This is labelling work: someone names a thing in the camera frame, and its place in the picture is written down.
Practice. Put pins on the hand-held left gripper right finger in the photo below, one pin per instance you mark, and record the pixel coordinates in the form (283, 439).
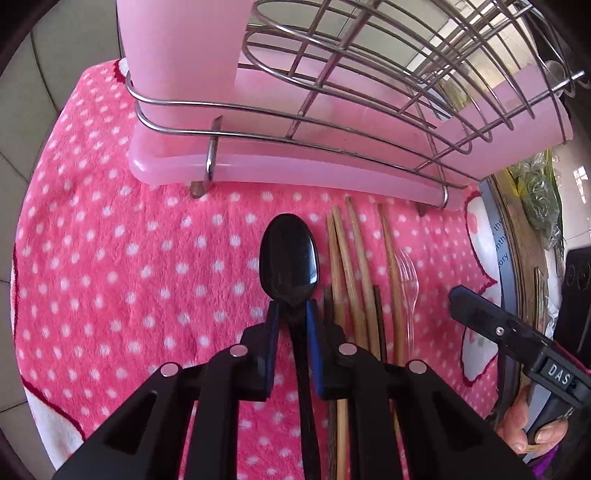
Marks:
(316, 346)

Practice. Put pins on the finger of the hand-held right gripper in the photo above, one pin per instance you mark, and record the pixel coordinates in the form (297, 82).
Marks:
(475, 309)

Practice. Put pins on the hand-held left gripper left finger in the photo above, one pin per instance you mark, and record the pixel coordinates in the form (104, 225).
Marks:
(272, 341)

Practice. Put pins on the dark wooden chopstick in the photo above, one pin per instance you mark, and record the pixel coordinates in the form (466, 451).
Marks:
(379, 323)
(328, 304)

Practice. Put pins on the clear plastic fork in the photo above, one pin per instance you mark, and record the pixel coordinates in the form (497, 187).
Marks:
(408, 295)

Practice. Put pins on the bamboo chopstick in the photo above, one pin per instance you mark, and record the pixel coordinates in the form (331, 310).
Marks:
(362, 277)
(392, 277)
(346, 277)
(336, 277)

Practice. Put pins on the black plastic spoon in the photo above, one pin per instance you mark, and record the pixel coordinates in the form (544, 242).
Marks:
(288, 258)

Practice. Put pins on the pink plastic cup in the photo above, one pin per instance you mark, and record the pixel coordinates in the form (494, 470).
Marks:
(175, 55)

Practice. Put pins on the person's right hand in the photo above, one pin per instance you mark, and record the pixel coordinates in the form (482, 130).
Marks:
(512, 424)

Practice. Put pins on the plastic bag of greens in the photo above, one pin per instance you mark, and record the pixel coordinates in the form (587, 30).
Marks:
(535, 198)

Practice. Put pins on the pink polka dot blanket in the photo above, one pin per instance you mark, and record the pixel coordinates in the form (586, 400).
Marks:
(115, 277)

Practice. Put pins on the pink plastic drip tray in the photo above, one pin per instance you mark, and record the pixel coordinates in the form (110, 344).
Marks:
(277, 161)

